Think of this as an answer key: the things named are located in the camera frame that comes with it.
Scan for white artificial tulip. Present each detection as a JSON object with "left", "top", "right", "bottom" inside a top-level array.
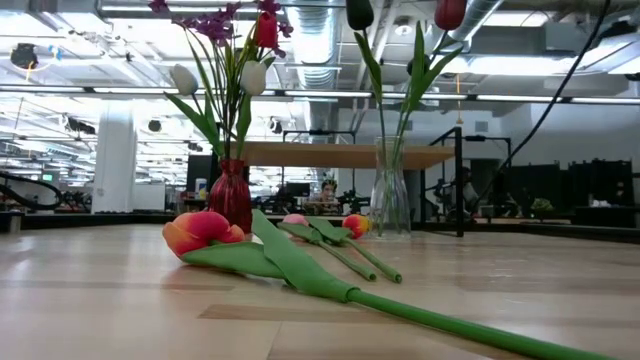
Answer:
[
  {"left": 233, "top": 59, "right": 270, "bottom": 161},
  {"left": 163, "top": 63, "right": 226, "bottom": 161}
]

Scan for bright red artificial tulip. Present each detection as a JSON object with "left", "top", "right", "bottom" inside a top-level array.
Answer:
[{"left": 234, "top": 10, "right": 280, "bottom": 161}]

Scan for purple artificial flower bunch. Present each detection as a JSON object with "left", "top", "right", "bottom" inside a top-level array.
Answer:
[{"left": 148, "top": 0, "right": 296, "bottom": 161}]

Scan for dark red artificial tulip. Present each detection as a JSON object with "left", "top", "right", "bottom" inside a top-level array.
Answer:
[{"left": 394, "top": 0, "right": 470, "bottom": 151}]

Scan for wooden shelf black metal legs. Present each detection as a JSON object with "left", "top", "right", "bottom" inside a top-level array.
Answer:
[{"left": 212, "top": 127, "right": 514, "bottom": 239}]

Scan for person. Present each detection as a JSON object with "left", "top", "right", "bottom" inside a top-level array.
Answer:
[
  {"left": 452, "top": 167, "right": 481, "bottom": 216},
  {"left": 312, "top": 178, "right": 344, "bottom": 214}
]

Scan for pale pink artificial tulip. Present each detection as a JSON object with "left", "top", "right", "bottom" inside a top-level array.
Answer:
[{"left": 276, "top": 213, "right": 379, "bottom": 283}]

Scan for yellow red-tipped artificial tulip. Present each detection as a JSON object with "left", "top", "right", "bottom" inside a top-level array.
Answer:
[{"left": 303, "top": 213, "right": 404, "bottom": 285}]

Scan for clear glass vase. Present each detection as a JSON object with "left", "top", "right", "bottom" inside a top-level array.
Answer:
[{"left": 368, "top": 135, "right": 412, "bottom": 240}]

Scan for red ribbed glass vase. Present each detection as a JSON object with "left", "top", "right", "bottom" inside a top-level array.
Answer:
[{"left": 208, "top": 158, "right": 254, "bottom": 235}]

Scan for black computer monitor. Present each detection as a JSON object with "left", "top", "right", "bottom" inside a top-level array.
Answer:
[{"left": 186, "top": 154, "right": 215, "bottom": 194}]

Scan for large orange artificial tulip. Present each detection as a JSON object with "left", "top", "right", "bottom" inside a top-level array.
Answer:
[{"left": 161, "top": 208, "right": 621, "bottom": 360}]

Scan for white building pillar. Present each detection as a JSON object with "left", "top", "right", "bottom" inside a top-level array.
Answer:
[{"left": 91, "top": 104, "right": 137, "bottom": 215}]

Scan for small potted plant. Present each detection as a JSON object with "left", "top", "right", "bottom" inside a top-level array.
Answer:
[{"left": 530, "top": 198, "right": 555, "bottom": 219}]

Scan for black office cabinets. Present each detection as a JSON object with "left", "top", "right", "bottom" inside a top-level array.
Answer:
[{"left": 504, "top": 159, "right": 636, "bottom": 209}]

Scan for black ceiling device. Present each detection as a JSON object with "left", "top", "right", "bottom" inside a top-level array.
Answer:
[{"left": 9, "top": 42, "right": 40, "bottom": 70}]

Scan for silver ceiling duct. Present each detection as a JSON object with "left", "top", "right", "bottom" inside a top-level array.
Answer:
[{"left": 287, "top": 0, "right": 344, "bottom": 91}]

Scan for black hanging arm cable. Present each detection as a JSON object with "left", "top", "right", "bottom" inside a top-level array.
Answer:
[{"left": 469, "top": 0, "right": 612, "bottom": 211}]

